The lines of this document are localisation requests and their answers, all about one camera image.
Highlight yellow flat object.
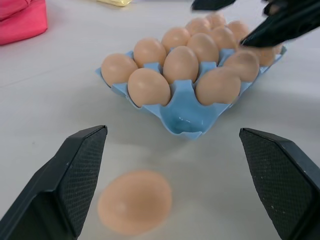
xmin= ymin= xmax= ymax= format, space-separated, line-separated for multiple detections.
xmin=96 ymin=0 xmax=131 ymax=8

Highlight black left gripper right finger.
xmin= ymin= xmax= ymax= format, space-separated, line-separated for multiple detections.
xmin=238 ymin=127 xmax=320 ymax=240

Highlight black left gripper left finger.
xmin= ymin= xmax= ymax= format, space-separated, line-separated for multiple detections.
xmin=0 ymin=124 xmax=109 ymax=240

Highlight pink fabric bag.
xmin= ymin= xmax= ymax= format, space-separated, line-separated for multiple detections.
xmin=0 ymin=0 xmax=49 ymax=46

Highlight beige egg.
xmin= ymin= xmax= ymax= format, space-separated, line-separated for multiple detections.
xmin=204 ymin=11 xmax=228 ymax=27
xmin=97 ymin=169 xmax=173 ymax=236
xmin=185 ymin=17 xmax=212 ymax=36
xmin=163 ymin=45 xmax=200 ymax=84
xmin=223 ymin=49 xmax=261 ymax=83
xmin=226 ymin=20 xmax=251 ymax=41
xmin=195 ymin=66 xmax=242 ymax=106
xmin=186 ymin=32 xmax=220 ymax=64
xmin=127 ymin=67 xmax=172 ymax=106
xmin=100 ymin=52 xmax=139 ymax=85
xmin=211 ymin=25 xmax=238 ymax=50
xmin=251 ymin=45 xmax=278 ymax=67
xmin=161 ymin=26 xmax=192 ymax=54
xmin=133 ymin=37 xmax=168 ymax=69

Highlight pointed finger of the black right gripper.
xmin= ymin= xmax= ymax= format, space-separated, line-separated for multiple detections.
xmin=239 ymin=7 xmax=320 ymax=49
xmin=191 ymin=0 xmax=236 ymax=11

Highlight blue plastic egg tray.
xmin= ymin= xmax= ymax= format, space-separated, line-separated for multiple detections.
xmin=94 ymin=44 xmax=288 ymax=141

